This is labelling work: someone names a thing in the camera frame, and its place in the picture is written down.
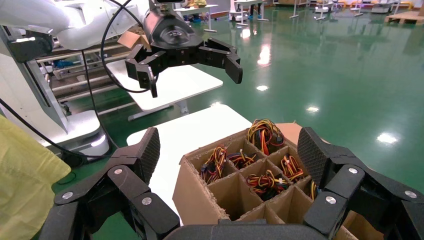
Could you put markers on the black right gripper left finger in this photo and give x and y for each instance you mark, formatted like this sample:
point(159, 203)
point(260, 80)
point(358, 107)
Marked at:
point(122, 185)

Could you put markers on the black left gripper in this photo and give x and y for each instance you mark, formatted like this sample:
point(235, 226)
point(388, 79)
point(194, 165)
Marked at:
point(172, 36)

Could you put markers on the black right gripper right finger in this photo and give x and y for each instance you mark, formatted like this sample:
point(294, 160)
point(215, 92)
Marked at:
point(344, 179)

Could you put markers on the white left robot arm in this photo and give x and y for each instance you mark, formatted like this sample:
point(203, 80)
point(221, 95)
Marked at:
point(49, 16)

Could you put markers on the small brown cardboard box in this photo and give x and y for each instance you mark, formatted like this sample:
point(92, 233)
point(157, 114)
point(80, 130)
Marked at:
point(132, 39)

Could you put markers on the cardboard box with dividers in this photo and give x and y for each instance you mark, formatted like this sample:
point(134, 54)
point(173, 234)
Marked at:
point(195, 198)

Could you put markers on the white desk with legs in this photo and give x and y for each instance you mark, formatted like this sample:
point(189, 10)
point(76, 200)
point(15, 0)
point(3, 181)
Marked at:
point(195, 10)

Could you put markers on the person in yellow jacket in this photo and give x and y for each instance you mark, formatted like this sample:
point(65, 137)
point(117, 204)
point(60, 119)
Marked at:
point(26, 179)

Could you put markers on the metal roller rack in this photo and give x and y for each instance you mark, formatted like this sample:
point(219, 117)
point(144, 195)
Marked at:
point(73, 76)

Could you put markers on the white robot body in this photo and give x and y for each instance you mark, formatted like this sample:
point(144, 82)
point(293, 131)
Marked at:
point(20, 96)

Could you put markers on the wooden pallet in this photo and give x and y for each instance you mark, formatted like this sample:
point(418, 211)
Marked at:
point(405, 16)

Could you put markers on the white pedestal table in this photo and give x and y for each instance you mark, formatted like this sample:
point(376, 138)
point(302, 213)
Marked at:
point(179, 82)

